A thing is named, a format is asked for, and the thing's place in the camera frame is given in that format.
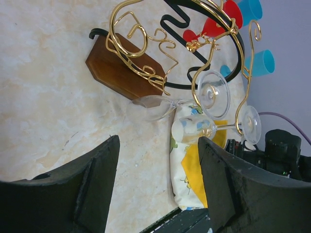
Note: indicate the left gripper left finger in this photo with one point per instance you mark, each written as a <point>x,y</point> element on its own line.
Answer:
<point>73,198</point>

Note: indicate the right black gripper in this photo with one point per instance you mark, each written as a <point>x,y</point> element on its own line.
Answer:
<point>239,149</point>

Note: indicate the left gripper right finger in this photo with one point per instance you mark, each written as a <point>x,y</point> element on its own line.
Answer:
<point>243,198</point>

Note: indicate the clear wine glass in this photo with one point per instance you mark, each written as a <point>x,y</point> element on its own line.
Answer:
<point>189,129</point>
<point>213,98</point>

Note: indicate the blue wine glass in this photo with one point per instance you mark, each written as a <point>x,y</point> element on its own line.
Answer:
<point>263,64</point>
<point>250,10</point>

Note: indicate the red wine glass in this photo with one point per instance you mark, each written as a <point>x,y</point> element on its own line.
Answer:
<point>211,28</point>

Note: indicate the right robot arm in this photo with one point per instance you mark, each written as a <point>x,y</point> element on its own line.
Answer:
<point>282,155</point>

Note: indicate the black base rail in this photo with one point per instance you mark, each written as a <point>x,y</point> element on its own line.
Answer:
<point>178,221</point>

